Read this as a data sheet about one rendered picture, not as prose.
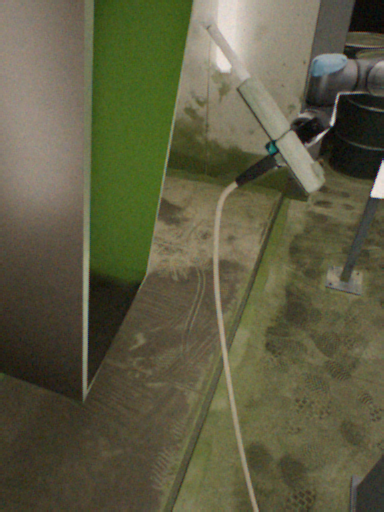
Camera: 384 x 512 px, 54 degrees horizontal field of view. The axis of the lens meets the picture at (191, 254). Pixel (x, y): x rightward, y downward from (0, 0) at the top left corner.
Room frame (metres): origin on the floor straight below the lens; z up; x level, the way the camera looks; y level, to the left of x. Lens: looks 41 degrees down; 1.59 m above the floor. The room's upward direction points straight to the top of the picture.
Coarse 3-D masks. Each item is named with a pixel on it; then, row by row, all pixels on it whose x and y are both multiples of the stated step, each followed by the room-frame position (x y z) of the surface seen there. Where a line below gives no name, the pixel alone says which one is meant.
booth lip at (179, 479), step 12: (276, 216) 2.24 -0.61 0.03; (264, 240) 1.95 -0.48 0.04; (264, 252) 1.86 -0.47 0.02; (252, 276) 1.61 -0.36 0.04; (240, 312) 1.34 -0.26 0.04; (228, 336) 1.18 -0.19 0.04; (228, 348) 1.11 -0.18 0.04; (216, 372) 0.97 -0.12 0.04; (216, 384) 0.92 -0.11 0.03; (204, 408) 0.80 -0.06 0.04; (192, 444) 0.65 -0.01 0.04; (180, 468) 0.56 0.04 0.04; (180, 480) 0.52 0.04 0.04; (168, 504) 0.44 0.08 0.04
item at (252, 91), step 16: (208, 16) 1.00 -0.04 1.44; (224, 48) 0.97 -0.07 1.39; (240, 64) 0.95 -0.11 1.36; (240, 80) 0.95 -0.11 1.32; (256, 80) 0.93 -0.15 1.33; (240, 96) 0.93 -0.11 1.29; (256, 96) 0.90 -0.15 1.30; (256, 112) 0.90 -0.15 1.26; (272, 112) 0.88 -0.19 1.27; (272, 128) 0.87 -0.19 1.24; (288, 128) 0.88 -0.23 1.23; (288, 144) 0.84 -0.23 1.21; (272, 160) 0.87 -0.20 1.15; (288, 160) 0.84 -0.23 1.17; (304, 160) 0.83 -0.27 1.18; (240, 176) 0.93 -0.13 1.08; (256, 176) 0.90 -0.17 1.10; (304, 176) 0.81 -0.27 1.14; (320, 176) 0.82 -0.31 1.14; (304, 192) 0.81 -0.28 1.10
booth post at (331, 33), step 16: (336, 0) 2.51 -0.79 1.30; (352, 0) 2.48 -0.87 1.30; (320, 16) 2.53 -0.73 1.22; (336, 16) 2.50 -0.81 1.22; (320, 32) 2.53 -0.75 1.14; (336, 32) 2.50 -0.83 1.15; (320, 48) 2.52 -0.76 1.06; (336, 48) 2.49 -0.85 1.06; (304, 96) 2.53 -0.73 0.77; (320, 144) 2.48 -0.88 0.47; (288, 176) 2.54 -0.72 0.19; (288, 192) 2.53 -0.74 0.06
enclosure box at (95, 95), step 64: (0, 0) 0.57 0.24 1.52; (64, 0) 0.55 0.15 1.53; (128, 0) 1.17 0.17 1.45; (192, 0) 1.12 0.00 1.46; (0, 64) 0.58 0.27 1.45; (64, 64) 0.55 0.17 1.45; (128, 64) 1.17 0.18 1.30; (0, 128) 0.59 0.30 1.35; (64, 128) 0.56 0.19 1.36; (128, 128) 1.18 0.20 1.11; (0, 192) 0.60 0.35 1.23; (64, 192) 0.56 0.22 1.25; (128, 192) 1.19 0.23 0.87; (0, 256) 0.62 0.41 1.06; (64, 256) 0.57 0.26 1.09; (128, 256) 1.20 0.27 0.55; (0, 320) 0.64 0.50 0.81; (64, 320) 0.59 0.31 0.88; (64, 384) 0.61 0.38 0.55
